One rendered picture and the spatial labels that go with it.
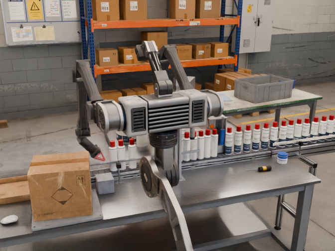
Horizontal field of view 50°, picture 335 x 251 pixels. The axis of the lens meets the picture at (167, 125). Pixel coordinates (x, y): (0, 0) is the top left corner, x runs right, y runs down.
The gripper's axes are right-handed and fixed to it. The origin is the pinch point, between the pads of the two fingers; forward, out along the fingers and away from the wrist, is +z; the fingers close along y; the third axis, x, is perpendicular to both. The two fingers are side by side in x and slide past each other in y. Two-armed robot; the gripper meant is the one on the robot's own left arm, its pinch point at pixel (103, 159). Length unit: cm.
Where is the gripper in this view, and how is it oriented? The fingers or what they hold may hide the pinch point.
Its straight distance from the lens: 235.5
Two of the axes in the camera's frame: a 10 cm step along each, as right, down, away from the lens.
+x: -7.2, 6.9, -0.2
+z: 6.1, 6.5, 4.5
